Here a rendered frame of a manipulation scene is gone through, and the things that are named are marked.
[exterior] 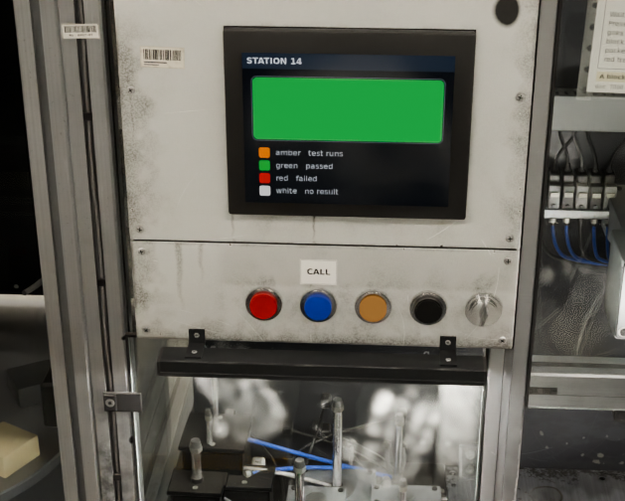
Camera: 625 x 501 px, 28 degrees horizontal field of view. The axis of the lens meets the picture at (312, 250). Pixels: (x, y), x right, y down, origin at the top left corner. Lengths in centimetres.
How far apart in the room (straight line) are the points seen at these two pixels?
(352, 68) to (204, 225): 24
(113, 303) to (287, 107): 32
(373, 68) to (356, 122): 6
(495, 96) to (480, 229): 15
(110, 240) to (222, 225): 13
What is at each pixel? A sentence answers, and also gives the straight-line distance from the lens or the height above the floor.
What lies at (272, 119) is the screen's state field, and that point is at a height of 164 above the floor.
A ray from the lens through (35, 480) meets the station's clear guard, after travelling 159.
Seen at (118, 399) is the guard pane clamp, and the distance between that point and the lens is 147.
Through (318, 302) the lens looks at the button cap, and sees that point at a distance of 136.
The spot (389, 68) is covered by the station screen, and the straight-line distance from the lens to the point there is 124.
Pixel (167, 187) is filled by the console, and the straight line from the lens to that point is 133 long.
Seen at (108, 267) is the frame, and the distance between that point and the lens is 139.
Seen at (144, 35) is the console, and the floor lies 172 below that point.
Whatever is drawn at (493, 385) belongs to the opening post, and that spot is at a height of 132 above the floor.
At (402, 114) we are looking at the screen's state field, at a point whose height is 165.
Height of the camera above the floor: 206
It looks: 25 degrees down
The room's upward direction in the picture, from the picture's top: straight up
